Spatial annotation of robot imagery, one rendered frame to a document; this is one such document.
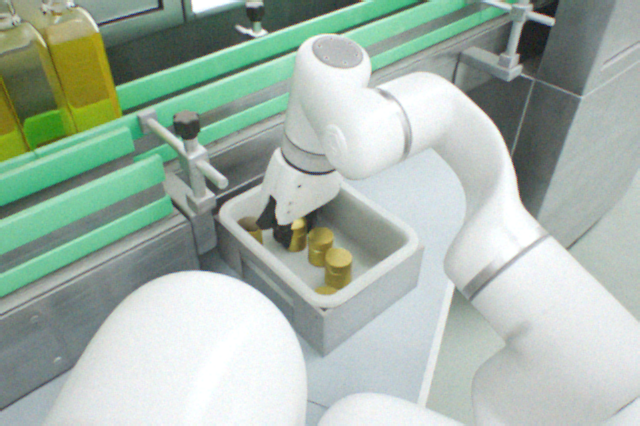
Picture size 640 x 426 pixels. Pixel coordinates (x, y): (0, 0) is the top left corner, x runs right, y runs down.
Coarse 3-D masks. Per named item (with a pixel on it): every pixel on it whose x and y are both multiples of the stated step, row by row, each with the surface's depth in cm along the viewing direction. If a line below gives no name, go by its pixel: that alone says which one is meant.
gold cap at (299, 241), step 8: (304, 216) 74; (296, 224) 72; (304, 224) 73; (296, 232) 72; (304, 232) 73; (296, 240) 73; (304, 240) 74; (288, 248) 74; (296, 248) 74; (304, 248) 75
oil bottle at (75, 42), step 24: (48, 24) 55; (72, 24) 56; (96, 24) 58; (72, 48) 57; (96, 48) 59; (72, 72) 59; (96, 72) 60; (72, 96) 60; (96, 96) 62; (96, 120) 63
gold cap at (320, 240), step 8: (312, 232) 71; (320, 232) 71; (328, 232) 71; (312, 240) 70; (320, 240) 70; (328, 240) 70; (312, 248) 71; (320, 248) 70; (328, 248) 71; (312, 256) 72; (320, 256) 71; (312, 264) 73; (320, 264) 72
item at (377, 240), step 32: (256, 192) 74; (352, 192) 73; (224, 224) 69; (320, 224) 79; (352, 224) 76; (384, 224) 70; (288, 256) 74; (352, 256) 74; (384, 256) 73; (352, 288) 61
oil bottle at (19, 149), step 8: (0, 96) 55; (0, 104) 55; (0, 112) 55; (8, 112) 56; (0, 120) 56; (8, 120) 56; (0, 128) 56; (8, 128) 57; (16, 128) 58; (0, 136) 57; (8, 136) 57; (16, 136) 58; (0, 144) 57; (8, 144) 58; (16, 144) 58; (0, 152) 57; (8, 152) 58; (16, 152) 59; (24, 152) 59; (0, 160) 58
